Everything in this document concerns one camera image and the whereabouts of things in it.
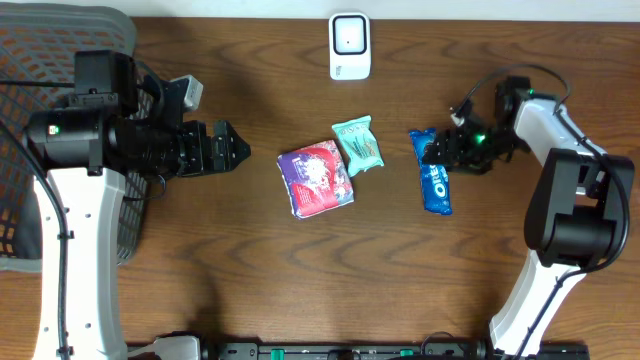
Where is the blue Oreo cookie pack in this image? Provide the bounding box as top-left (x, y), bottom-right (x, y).
top-left (409, 128), bottom-right (453, 216)

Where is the teal snack packet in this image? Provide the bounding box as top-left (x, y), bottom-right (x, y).
top-left (332, 115), bottom-right (384, 177)

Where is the red purple tissue pack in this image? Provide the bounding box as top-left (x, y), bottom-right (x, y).
top-left (277, 140), bottom-right (354, 219)

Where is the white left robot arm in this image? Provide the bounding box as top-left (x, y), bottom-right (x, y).
top-left (21, 50), bottom-right (251, 359)

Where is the grey plastic mesh basket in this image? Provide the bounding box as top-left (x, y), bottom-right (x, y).
top-left (0, 3), bottom-right (154, 274)

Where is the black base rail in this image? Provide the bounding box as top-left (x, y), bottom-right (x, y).
top-left (127, 341), bottom-right (592, 360)

